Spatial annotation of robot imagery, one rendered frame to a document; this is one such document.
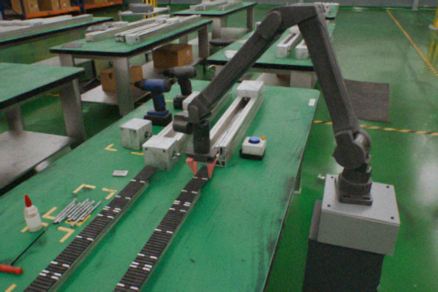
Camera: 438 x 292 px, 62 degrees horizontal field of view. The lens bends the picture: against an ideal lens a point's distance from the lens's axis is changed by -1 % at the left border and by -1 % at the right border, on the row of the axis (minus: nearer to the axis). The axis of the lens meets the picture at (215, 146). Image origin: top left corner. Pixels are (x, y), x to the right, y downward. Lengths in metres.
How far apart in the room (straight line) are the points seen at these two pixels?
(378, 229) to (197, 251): 0.46
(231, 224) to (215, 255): 0.14
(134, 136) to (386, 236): 0.99
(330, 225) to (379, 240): 0.12
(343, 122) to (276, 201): 0.36
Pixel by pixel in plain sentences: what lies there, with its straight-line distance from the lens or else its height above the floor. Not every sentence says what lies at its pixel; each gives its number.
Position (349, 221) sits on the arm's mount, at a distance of 1.00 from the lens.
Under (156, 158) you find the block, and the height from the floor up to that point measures 0.83.
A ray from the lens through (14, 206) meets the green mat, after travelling 1.33.
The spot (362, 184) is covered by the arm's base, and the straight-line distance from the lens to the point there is 1.03.
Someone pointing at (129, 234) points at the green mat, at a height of 0.78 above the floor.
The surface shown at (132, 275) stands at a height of 0.81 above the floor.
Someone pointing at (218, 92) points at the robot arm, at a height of 1.12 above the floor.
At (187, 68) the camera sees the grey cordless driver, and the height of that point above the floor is 0.99.
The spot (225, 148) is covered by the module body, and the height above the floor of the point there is 0.86.
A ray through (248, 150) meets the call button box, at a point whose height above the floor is 0.82.
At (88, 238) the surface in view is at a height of 0.81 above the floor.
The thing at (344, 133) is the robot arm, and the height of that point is 1.07.
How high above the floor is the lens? 1.44
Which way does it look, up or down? 26 degrees down
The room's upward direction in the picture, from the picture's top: 1 degrees counter-clockwise
